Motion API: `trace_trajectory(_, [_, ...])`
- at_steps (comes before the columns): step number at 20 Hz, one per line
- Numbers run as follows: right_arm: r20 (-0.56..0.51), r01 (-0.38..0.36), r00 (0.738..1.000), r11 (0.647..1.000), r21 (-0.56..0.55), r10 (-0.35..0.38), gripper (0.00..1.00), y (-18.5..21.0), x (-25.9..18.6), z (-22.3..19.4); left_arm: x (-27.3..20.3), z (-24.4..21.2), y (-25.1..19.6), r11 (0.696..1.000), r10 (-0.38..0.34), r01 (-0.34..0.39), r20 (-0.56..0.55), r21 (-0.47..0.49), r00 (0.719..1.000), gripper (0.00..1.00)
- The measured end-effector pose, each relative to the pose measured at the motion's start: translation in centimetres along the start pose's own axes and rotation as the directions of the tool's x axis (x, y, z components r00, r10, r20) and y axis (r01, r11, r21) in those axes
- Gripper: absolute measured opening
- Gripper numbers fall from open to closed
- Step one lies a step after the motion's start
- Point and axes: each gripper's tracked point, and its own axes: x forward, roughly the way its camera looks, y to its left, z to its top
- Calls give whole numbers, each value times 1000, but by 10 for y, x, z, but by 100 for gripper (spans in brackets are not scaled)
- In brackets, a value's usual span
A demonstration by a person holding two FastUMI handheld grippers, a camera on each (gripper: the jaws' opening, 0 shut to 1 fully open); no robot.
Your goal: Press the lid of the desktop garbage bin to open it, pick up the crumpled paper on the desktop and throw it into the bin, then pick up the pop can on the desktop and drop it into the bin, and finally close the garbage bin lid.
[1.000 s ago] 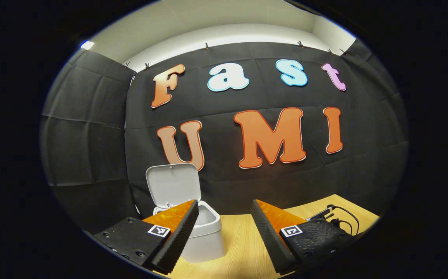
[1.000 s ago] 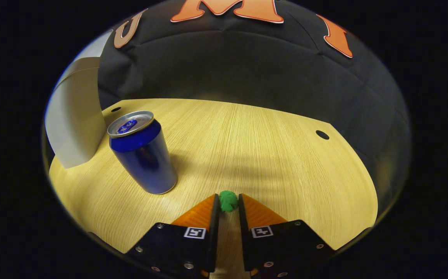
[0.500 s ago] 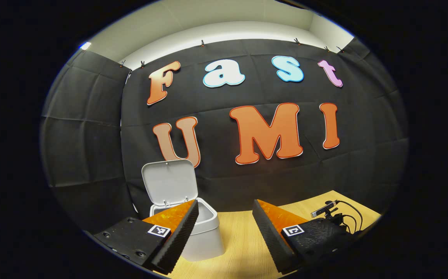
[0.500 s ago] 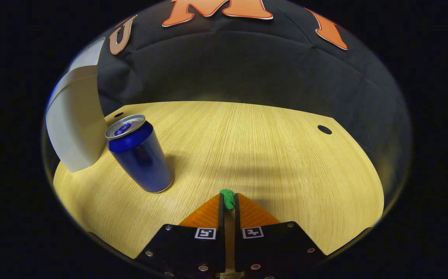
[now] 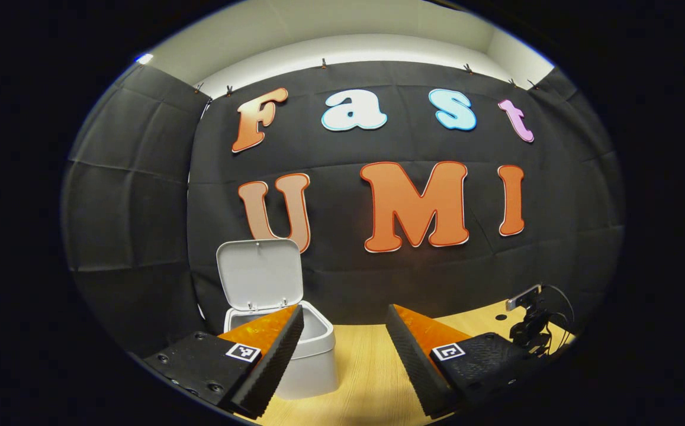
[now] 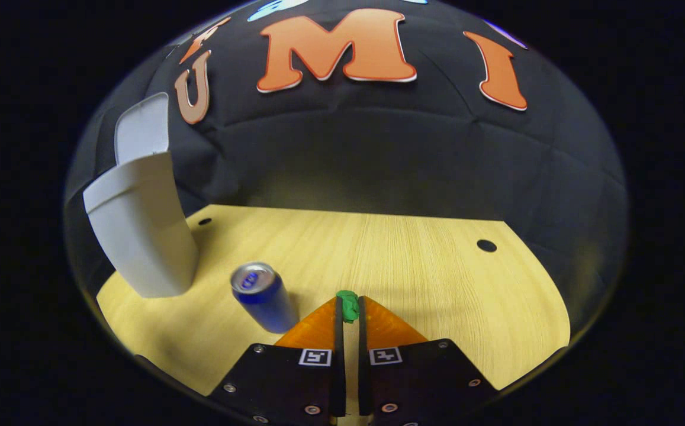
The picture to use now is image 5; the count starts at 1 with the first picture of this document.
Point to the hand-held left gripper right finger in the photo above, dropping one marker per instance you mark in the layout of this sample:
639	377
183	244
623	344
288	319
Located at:
416	367

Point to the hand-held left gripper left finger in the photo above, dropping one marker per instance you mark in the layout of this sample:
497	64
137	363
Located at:
271	367

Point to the white desktop garbage bin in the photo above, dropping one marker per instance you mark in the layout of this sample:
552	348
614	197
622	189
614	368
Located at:
259	272

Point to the wooden desktop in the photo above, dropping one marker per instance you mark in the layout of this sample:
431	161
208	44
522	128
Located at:
366	378

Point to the black backdrop cloth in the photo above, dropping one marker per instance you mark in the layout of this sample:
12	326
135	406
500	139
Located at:
378	284

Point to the black webcam on stand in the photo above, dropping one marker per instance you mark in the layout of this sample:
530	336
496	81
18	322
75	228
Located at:
528	322

